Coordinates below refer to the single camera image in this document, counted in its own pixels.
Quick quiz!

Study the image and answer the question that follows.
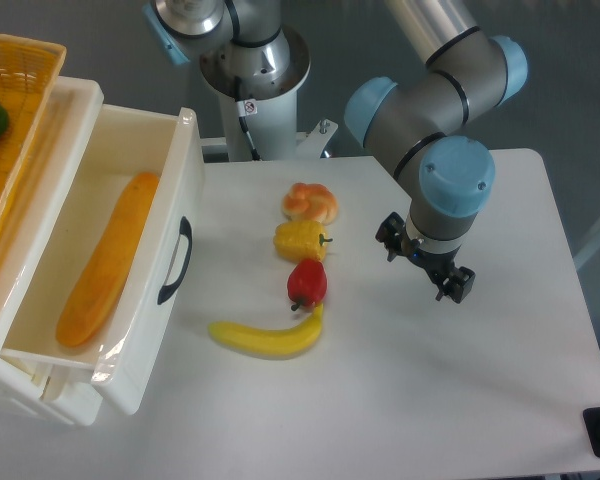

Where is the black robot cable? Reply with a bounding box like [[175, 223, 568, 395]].
[[233, 74, 262, 162]]

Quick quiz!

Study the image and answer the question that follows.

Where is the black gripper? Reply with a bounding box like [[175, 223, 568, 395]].
[[375, 212, 476, 304]]

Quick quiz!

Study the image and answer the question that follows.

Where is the yellow bell pepper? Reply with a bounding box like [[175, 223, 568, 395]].
[[273, 220, 333, 263]]

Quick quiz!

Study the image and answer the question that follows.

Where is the orange baguette bread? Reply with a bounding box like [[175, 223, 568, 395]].
[[55, 172, 159, 348]]

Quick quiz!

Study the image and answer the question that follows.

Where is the red bell pepper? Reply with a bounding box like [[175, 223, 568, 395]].
[[287, 259, 328, 311]]

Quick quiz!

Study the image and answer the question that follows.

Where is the round twisted bread roll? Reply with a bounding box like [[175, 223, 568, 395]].
[[281, 182, 339, 225]]

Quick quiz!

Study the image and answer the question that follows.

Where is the yellow woven basket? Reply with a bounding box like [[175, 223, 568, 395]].
[[0, 34, 66, 235]]

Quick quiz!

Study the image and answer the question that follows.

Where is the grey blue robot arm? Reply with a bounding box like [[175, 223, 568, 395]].
[[143, 1, 528, 302]]

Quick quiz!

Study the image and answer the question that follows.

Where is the black top drawer handle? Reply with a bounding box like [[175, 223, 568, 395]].
[[157, 216, 193, 305]]

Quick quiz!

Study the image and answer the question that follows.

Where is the yellow banana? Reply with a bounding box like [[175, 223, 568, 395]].
[[207, 304, 324, 359]]

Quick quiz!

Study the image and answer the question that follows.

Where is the white drawer cabinet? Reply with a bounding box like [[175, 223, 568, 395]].
[[0, 77, 104, 425]]

